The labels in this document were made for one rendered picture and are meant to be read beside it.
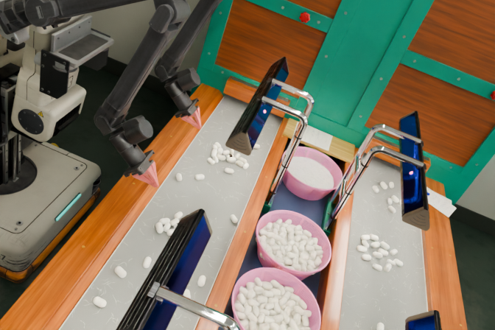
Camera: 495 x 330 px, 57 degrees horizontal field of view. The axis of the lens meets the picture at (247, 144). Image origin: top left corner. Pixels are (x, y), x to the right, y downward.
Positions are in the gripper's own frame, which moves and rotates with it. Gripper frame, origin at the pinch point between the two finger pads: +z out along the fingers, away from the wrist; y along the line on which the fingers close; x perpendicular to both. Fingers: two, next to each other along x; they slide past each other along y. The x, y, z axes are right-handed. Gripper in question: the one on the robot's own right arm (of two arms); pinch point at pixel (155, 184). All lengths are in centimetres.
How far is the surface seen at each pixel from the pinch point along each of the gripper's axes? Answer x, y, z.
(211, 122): 9, 61, 9
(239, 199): -6.9, 22.4, 26.9
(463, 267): -44, 130, 186
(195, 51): 64, 180, -4
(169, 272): -32, -46, -2
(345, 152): -32, 75, 51
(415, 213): -65, 8, 41
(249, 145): -30.7, 8.2, 2.8
